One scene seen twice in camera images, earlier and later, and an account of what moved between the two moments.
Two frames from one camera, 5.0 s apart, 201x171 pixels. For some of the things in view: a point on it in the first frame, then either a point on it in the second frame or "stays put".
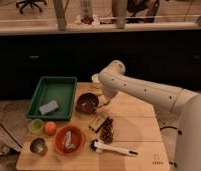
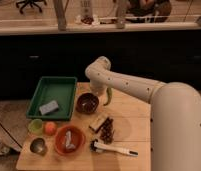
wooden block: (97, 122) stays put
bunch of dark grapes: (107, 131) stays put
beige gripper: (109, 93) -> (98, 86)
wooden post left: (60, 7) stays put
